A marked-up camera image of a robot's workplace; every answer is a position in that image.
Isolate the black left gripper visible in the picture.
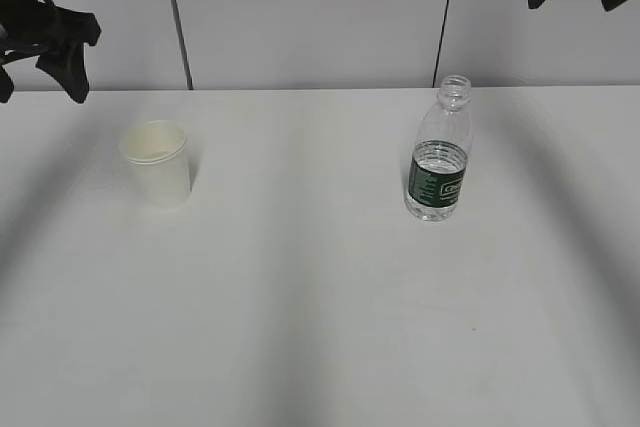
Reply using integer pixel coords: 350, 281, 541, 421
1, 0, 102, 103

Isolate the white paper cup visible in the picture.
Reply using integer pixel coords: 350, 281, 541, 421
119, 120, 191, 208

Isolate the clear green-label water bottle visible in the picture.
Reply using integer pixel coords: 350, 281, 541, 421
405, 75, 472, 222

